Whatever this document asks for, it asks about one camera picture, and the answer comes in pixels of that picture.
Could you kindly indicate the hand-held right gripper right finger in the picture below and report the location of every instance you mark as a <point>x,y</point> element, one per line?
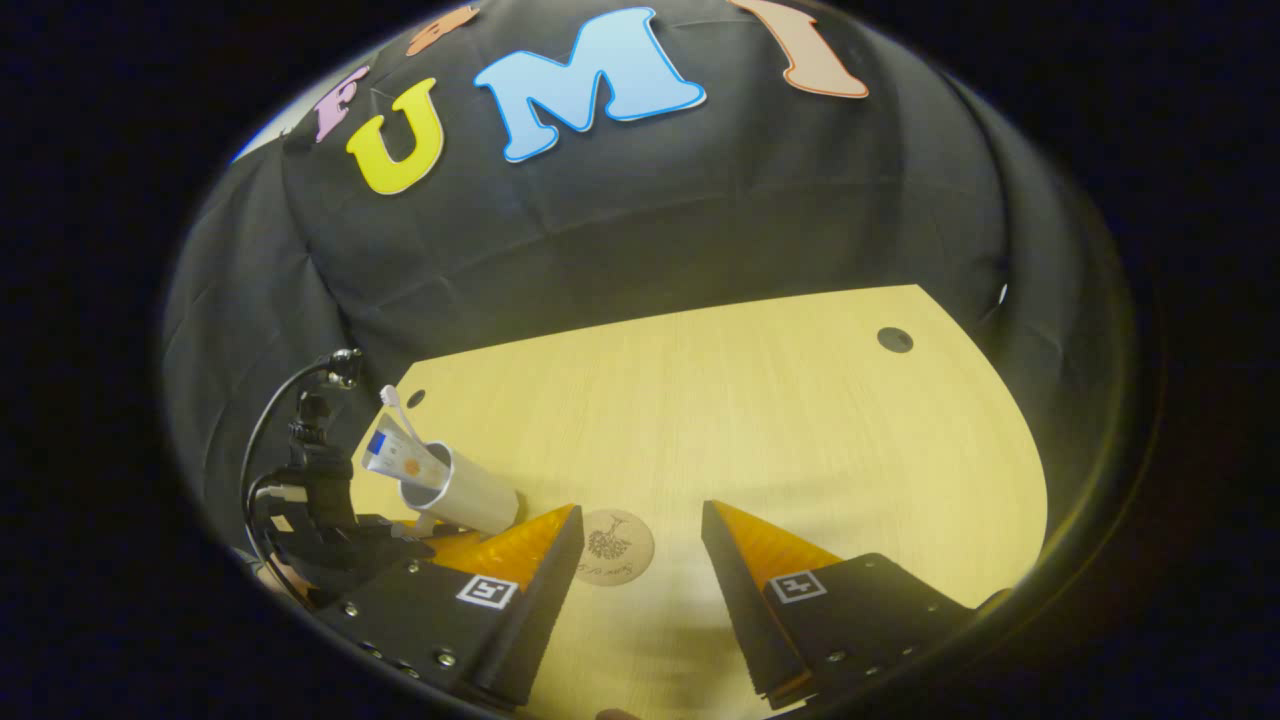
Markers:
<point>745,610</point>

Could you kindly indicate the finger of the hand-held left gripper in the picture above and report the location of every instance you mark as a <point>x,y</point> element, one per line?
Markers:
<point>375,548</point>

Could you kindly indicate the round cork coaster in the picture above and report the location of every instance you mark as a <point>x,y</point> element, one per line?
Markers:
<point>613,547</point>

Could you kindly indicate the white toothpaste tube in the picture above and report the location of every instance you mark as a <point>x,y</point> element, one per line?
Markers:
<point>395,455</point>

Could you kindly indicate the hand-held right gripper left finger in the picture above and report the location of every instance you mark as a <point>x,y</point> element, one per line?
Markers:
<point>535,620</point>

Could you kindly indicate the white toothbrush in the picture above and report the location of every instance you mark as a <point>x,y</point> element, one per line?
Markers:
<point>390,397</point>

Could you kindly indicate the light wooden desktop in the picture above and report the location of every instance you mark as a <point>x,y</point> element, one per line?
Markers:
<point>750,420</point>

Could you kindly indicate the black backdrop cloth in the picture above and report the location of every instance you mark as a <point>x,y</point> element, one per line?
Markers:
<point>700,200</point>

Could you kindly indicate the white cup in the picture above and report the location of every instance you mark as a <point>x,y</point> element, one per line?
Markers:
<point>475,495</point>

